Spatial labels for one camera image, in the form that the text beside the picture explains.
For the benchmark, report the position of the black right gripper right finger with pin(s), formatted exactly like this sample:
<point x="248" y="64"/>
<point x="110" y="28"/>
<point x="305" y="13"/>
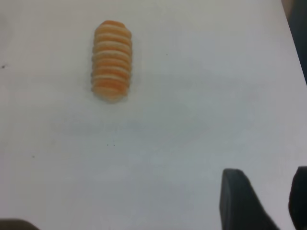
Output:
<point x="299" y="198"/>

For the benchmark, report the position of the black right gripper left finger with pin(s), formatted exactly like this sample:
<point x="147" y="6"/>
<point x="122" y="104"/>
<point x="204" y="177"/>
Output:
<point x="242" y="206"/>

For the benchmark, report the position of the orange ridged bread roll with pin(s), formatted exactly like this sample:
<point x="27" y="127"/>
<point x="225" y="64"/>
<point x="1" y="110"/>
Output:
<point x="112" y="62"/>

